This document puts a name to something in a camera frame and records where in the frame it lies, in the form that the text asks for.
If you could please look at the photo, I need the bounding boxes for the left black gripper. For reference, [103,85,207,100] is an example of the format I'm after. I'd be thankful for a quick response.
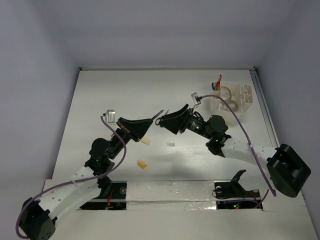
[107,117,152,160]

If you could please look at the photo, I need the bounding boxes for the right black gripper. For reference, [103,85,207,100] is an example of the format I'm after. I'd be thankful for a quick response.
[158,103,213,140]

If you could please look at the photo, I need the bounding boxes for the red gel pen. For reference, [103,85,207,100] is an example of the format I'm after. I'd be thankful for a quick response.
[215,74,223,90]

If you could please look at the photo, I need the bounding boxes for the beige masking tape roll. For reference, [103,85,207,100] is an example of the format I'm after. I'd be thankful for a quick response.
[220,86,232,99]

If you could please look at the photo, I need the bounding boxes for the clear tape roll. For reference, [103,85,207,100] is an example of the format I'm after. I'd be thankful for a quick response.
[225,99,239,111]

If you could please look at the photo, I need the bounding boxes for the white perforated organizer basket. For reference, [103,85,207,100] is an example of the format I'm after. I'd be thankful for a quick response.
[211,81,254,115]

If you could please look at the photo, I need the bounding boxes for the black handled scissors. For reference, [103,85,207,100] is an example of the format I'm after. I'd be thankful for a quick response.
[155,110,169,126]

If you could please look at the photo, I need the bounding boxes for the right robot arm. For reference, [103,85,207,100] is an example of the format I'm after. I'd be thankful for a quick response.
[156,104,311,198]

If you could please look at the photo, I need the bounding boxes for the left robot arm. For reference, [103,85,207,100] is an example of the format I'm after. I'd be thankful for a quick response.
[15,115,154,240]

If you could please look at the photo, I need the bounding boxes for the yellow highlighter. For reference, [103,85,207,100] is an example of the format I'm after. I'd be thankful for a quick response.
[139,137,151,146]

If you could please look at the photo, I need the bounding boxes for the orange highlighter cap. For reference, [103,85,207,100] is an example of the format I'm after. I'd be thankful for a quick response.
[137,160,148,170]

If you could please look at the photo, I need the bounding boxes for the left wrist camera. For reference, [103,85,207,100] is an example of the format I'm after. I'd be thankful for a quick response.
[101,109,117,126]

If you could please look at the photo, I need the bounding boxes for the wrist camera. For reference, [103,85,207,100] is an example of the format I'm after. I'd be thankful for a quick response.
[101,109,117,126]
[191,92,202,110]

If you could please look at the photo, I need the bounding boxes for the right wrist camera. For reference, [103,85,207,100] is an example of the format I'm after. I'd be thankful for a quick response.
[191,92,202,110]

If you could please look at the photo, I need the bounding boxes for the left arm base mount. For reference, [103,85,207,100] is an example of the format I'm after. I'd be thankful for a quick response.
[79,176,127,211]

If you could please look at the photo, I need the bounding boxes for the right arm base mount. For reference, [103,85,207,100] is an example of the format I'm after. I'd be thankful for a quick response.
[211,169,263,210]

